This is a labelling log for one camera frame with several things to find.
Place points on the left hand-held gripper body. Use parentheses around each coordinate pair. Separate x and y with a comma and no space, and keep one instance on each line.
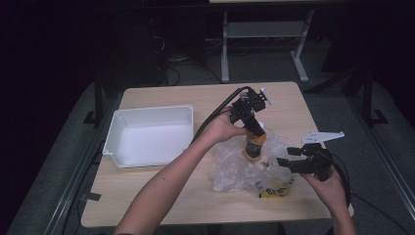
(244,107)

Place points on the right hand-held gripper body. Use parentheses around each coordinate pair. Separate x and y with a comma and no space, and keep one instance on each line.
(314,161)

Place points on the orange bottle with white cap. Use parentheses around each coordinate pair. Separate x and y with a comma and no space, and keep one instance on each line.
(254,147)

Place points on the clear plastic bag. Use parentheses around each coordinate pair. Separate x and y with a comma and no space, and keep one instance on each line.
(235,173)

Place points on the white plastic tray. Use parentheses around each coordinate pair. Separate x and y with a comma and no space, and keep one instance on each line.
(153,140)

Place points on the person's left hand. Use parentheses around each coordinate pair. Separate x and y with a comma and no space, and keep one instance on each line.
(221,127)

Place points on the person's right hand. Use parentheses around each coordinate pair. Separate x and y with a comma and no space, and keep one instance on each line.
(329,192)

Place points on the black metal stand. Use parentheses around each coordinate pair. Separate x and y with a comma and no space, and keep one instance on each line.
(368,98)
(98,98)

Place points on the grey tape strip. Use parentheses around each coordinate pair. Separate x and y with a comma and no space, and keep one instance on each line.
(93,196)

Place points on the aluminium rail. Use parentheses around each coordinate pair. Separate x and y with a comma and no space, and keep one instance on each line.
(391,169)
(75,182)

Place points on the white metal desk frame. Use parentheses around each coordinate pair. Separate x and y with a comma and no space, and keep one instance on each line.
(261,29)

